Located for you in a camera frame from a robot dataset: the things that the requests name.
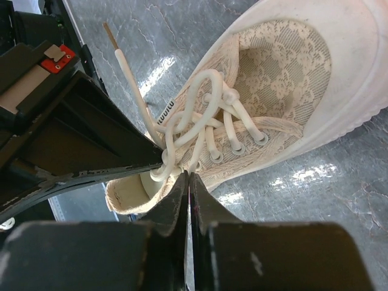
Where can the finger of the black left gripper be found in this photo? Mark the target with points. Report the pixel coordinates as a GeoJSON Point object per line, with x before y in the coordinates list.
{"type": "Point", "coordinates": [20, 192]}

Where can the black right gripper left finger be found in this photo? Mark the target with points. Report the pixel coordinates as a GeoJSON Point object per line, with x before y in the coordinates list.
{"type": "Point", "coordinates": [147, 254]}

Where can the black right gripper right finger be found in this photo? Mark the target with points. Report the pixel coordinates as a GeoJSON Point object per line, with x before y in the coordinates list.
{"type": "Point", "coordinates": [230, 254]}

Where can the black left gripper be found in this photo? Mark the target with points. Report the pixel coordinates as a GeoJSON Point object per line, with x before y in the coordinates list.
{"type": "Point", "coordinates": [55, 124]}

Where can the beige lace shoe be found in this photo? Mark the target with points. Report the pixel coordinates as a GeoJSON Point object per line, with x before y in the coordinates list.
{"type": "Point", "coordinates": [307, 72]}

